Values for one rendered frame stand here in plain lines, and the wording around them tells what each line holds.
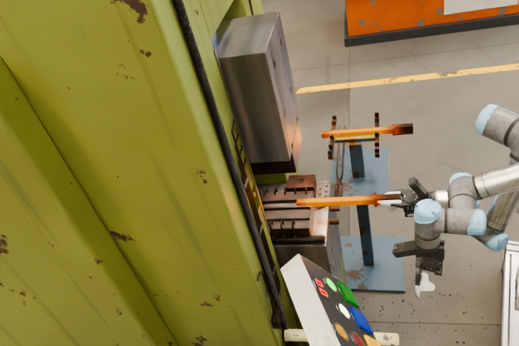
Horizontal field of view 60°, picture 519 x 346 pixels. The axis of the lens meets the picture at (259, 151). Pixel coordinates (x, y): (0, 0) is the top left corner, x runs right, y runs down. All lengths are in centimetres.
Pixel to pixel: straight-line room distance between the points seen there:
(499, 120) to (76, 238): 143
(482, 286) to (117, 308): 195
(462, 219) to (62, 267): 124
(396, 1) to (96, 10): 437
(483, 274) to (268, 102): 189
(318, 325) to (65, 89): 90
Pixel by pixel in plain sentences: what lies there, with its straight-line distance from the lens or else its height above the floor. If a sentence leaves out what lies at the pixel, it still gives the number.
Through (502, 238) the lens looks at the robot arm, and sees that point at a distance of 184.
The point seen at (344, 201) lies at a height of 101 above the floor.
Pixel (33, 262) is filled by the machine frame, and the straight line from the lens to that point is 168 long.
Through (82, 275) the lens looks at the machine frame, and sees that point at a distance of 162.
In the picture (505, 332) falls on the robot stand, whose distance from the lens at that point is 244.
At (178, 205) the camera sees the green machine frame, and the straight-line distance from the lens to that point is 135.
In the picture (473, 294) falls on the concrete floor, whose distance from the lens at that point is 281.
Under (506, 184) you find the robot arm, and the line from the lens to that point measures 148.
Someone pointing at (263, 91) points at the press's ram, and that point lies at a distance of 135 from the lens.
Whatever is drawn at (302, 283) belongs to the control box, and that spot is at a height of 119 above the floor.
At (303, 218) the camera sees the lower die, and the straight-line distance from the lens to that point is 182.
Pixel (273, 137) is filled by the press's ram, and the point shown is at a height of 147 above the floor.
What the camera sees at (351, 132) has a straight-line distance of 219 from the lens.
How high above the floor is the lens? 229
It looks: 36 degrees down
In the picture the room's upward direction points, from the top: 16 degrees counter-clockwise
